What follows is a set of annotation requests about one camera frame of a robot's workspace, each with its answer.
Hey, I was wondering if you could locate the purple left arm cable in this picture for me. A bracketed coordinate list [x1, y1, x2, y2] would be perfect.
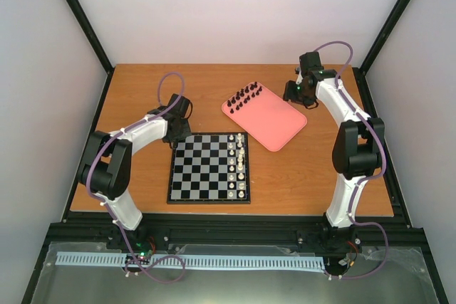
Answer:
[85, 73, 187, 284]

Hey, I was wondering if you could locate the black aluminium frame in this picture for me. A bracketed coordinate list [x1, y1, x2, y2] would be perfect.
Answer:
[22, 0, 448, 303]

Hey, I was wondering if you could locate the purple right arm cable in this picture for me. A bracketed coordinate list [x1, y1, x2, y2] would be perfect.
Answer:
[315, 41, 390, 281]

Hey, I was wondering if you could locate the black and white chessboard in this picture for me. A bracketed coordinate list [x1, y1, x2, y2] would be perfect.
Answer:
[167, 132, 251, 204]

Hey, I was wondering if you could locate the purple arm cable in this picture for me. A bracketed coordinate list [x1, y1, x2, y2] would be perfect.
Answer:
[315, 41, 390, 281]
[85, 73, 187, 284]

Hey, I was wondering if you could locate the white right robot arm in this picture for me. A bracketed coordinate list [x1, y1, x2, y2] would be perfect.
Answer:
[283, 51, 386, 229]

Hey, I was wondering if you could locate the light blue cable duct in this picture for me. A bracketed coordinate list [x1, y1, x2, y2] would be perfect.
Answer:
[55, 251, 324, 273]

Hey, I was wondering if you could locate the pink plastic tray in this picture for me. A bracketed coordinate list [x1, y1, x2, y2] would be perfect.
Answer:
[222, 81, 307, 152]

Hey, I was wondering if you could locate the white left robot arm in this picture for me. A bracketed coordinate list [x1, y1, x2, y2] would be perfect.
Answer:
[76, 94, 193, 249]

